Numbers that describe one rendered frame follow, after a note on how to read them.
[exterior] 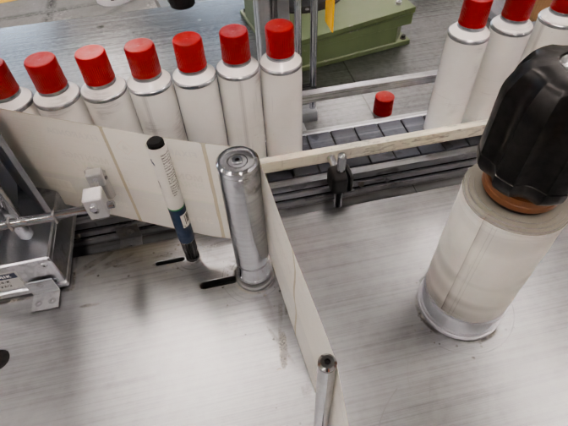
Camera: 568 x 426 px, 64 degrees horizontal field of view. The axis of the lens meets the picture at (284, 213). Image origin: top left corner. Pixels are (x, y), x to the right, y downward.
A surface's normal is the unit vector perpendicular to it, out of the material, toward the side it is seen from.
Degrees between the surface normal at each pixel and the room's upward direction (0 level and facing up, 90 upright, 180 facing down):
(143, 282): 0
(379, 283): 0
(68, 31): 0
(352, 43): 90
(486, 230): 93
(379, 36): 90
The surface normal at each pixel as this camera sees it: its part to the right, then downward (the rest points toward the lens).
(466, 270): -0.73, 0.51
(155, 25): -0.04, -0.65
